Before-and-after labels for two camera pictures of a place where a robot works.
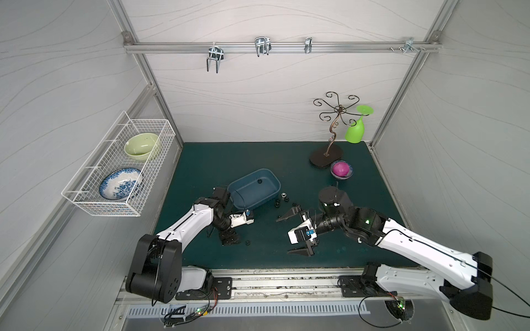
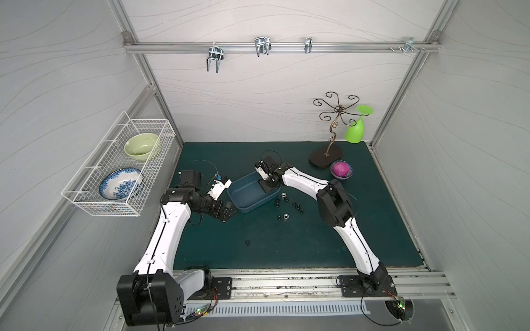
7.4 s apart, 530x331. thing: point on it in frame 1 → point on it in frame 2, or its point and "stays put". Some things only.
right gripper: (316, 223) → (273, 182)
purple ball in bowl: (341, 169) stays put
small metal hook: (308, 45) stays put
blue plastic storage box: (254, 189) stays put
